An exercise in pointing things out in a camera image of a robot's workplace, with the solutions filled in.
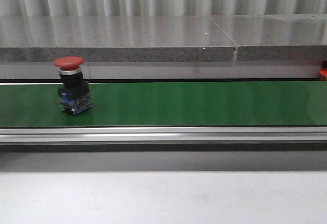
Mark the grey stone slab right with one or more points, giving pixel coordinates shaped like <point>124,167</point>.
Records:
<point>278,39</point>

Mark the red plastic tray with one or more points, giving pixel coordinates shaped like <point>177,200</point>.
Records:
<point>323,74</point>

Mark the grey stone slab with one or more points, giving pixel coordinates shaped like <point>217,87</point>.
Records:
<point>278,39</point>
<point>114,39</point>

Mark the green conveyor belt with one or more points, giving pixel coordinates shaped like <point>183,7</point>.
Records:
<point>171,104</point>

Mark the grey stone slab left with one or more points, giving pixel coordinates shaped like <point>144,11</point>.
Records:
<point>114,39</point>

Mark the aluminium conveyor side rail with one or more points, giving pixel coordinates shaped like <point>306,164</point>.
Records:
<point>164,138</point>

